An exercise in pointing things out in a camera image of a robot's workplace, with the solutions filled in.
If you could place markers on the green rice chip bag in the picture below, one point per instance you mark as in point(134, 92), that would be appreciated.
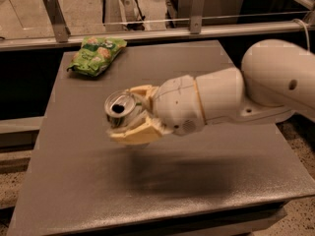
point(95, 55)

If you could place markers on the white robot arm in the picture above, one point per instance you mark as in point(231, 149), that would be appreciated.
point(276, 80)

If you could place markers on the green white 7up can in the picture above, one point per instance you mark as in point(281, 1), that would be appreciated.
point(121, 108)

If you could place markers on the left metal rail bracket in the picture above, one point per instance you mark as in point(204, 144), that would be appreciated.
point(55, 15)

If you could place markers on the metal rail bracket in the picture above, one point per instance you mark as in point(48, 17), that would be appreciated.
point(196, 16)
point(55, 15)

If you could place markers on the right metal rail bracket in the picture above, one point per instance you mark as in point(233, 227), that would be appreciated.
point(196, 16)

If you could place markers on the horizontal metal rail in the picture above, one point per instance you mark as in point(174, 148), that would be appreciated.
point(159, 36)

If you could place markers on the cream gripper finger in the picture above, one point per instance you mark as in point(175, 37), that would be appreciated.
point(144, 95)
point(147, 132)

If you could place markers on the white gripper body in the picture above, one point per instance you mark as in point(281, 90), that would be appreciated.
point(177, 104)

